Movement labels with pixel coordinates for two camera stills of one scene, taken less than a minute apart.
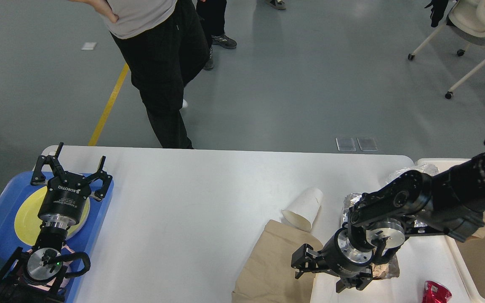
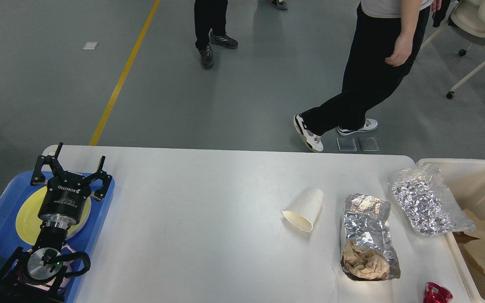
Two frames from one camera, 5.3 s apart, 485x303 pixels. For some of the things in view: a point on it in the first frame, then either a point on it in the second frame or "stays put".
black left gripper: (65, 202) stays put
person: (165, 43) to (387, 37)
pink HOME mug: (65, 250) stays put
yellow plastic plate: (27, 226) stays put
